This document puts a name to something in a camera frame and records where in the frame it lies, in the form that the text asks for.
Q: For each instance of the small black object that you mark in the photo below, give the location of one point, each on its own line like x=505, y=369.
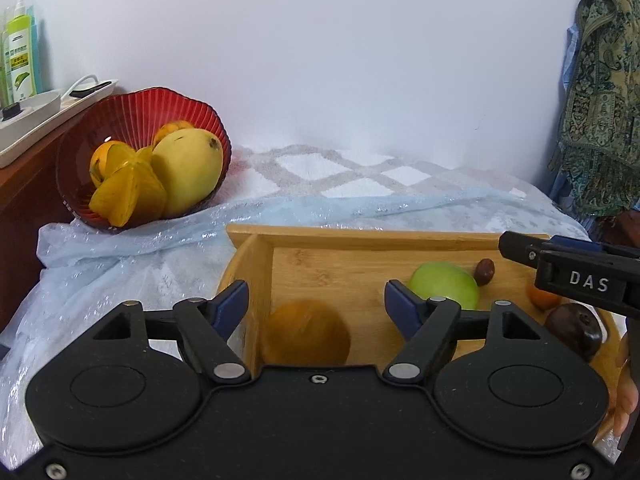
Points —
x=11, y=111

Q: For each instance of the blue bottle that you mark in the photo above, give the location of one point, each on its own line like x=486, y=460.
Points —
x=36, y=50

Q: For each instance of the green spray bottle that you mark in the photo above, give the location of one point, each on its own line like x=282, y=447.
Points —
x=20, y=55

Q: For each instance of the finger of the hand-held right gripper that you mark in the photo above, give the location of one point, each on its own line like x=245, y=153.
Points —
x=517, y=247
x=580, y=244

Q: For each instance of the green yellow patterned throw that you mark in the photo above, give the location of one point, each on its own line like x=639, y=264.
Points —
x=605, y=100

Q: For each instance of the round brown fruit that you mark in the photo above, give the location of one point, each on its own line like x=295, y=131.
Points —
x=305, y=332

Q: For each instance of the orange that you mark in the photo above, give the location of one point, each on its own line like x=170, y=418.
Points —
x=170, y=130
x=102, y=157

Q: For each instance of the yellow starfruit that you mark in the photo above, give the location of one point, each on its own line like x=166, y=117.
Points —
x=127, y=195

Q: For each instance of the white power strip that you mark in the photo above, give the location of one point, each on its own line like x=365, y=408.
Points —
x=92, y=90
x=25, y=130

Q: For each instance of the dark purple mangosteen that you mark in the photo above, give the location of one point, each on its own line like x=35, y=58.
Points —
x=575, y=332

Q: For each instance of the red ribbed glass bowl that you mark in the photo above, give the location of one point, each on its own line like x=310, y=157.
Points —
x=130, y=115

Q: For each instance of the small tangerine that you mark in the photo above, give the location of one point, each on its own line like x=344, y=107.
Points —
x=544, y=299

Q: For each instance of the green apple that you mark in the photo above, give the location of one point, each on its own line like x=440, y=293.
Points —
x=445, y=282

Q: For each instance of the white grey diamond blanket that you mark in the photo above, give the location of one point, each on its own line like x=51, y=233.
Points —
x=325, y=170

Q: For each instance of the sheer light blue tablecloth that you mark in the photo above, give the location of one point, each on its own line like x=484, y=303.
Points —
x=140, y=270

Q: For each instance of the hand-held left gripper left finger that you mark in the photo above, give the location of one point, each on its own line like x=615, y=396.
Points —
x=232, y=305

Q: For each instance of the brown wooden cabinet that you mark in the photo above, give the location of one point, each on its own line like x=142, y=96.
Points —
x=25, y=210

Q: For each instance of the brown wooden furniture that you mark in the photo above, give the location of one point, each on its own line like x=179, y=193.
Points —
x=622, y=227

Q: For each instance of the yellow mango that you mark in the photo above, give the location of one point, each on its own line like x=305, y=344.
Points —
x=187, y=170

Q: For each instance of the small dark brown date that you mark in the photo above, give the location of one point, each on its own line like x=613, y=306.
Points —
x=484, y=271

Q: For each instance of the person's right hand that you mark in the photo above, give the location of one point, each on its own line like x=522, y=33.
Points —
x=629, y=390

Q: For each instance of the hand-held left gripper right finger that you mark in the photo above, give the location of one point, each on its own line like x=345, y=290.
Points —
x=400, y=305

